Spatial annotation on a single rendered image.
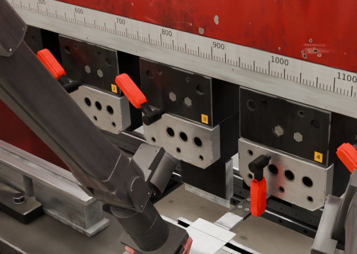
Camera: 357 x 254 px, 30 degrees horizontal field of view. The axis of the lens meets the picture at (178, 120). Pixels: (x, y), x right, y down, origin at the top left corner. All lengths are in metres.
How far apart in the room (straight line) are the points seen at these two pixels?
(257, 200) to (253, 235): 1.89
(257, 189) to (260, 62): 0.19
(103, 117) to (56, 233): 0.37
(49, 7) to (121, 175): 0.43
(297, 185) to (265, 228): 1.94
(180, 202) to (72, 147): 2.28
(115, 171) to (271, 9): 0.30
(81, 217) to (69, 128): 0.66
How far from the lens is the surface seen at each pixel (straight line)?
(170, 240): 1.06
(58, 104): 0.79
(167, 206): 3.07
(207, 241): 1.21
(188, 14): 0.99
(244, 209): 1.29
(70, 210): 1.47
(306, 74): 0.90
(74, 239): 1.46
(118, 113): 1.18
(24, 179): 1.57
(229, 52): 0.96
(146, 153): 1.01
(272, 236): 2.88
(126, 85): 1.08
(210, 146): 1.05
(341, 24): 0.85
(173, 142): 1.10
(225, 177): 1.11
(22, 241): 1.49
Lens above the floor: 1.75
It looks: 27 degrees down
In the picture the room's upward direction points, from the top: 3 degrees counter-clockwise
